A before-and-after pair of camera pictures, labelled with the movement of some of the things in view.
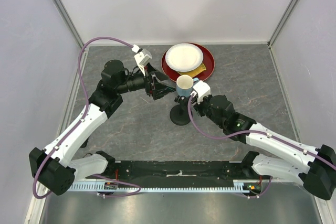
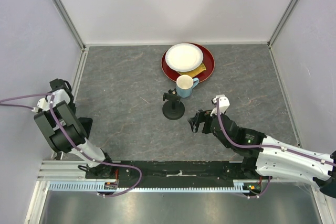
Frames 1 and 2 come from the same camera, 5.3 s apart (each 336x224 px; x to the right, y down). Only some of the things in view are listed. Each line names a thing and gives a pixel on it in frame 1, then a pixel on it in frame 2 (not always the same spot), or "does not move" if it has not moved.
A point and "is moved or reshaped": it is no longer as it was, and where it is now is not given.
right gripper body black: x=203 y=108 to x=204 y=116
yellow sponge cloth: x=195 y=72 does not move
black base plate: x=177 y=172 does not move
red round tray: x=208 y=61 does not move
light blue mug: x=184 y=85 does not move
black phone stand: x=179 y=114 is moved or reshaped
